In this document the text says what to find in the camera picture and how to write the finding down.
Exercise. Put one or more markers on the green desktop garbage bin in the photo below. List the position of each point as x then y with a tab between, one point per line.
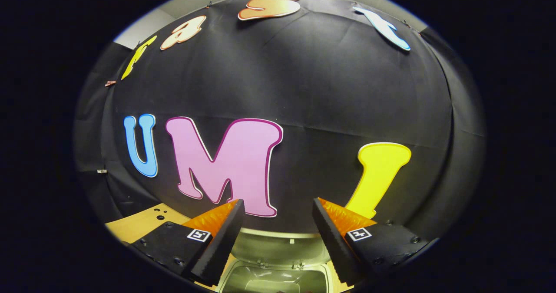
278	249

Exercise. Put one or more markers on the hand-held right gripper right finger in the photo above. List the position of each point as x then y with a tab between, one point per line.
332	245

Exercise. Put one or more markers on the black backdrop cloth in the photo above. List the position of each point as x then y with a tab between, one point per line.
304	76

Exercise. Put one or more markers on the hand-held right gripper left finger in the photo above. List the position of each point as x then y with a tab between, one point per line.
223	241

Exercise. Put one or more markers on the copper metal clip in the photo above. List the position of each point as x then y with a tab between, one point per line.
110	83

